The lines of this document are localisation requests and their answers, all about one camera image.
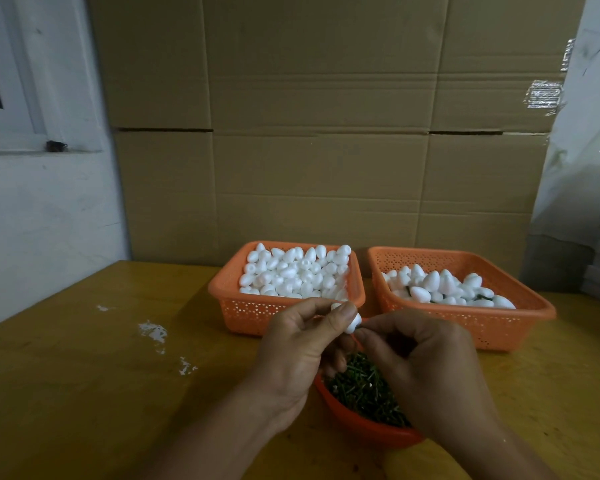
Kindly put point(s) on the person's right thumb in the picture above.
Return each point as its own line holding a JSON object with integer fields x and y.
{"x": 377, "y": 357}

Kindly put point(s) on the person's right hand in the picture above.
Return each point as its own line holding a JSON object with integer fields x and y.
{"x": 430, "y": 374}

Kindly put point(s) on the black window latch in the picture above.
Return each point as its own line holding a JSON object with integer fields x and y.
{"x": 56, "y": 146}

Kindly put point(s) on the pile of small foam eggs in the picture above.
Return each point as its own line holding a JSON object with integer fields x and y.
{"x": 295, "y": 274}

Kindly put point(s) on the white foam egg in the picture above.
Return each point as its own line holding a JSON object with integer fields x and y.
{"x": 353, "y": 323}

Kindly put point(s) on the large brown cardboard sheet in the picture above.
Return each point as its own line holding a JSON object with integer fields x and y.
{"x": 320, "y": 59}

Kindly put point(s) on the pile of large foam eggs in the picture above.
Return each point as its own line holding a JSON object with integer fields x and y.
{"x": 432, "y": 284}

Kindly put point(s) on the orange perforated plastic basket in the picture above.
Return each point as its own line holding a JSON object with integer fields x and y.
{"x": 245, "y": 312}
{"x": 500, "y": 327}

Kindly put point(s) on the person's left hand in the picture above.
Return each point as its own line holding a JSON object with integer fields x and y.
{"x": 290, "y": 359}

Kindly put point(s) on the person's left thumb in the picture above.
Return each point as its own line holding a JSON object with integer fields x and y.
{"x": 330, "y": 328}

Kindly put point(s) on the person's left forearm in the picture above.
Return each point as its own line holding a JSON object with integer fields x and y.
{"x": 230, "y": 439}

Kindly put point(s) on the red plastic bowl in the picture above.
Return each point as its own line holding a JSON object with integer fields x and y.
{"x": 365, "y": 427}

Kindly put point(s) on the brown cardboard sheet with flaps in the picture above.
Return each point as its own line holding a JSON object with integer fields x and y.
{"x": 320, "y": 194}

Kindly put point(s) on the white window frame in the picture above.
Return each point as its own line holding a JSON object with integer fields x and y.
{"x": 25, "y": 124}

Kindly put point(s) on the translucent plastic sheet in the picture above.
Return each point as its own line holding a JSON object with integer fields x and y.
{"x": 585, "y": 159}

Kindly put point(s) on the person's right forearm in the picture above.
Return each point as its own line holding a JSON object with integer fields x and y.
{"x": 485, "y": 454}

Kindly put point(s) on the clear crinkled tape strip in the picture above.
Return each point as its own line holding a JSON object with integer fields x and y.
{"x": 544, "y": 94}

